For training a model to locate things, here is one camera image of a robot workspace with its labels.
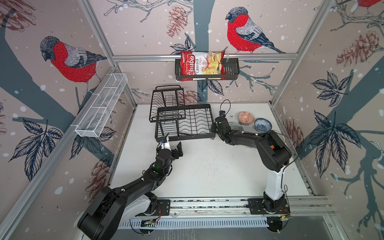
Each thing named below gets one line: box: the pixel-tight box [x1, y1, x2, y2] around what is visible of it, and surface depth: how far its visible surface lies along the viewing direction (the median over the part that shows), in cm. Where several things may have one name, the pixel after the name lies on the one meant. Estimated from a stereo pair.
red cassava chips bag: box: [180, 50, 226, 82], surface depth 90 cm
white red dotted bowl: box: [278, 126, 291, 145], surface depth 110 cm
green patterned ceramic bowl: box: [229, 121, 244, 132], surface depth 105 cm
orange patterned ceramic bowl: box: [238, 111, 255, 126], surface depth 111 cm
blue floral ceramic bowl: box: [254, 118, 273, 133], surface depth 106 cm
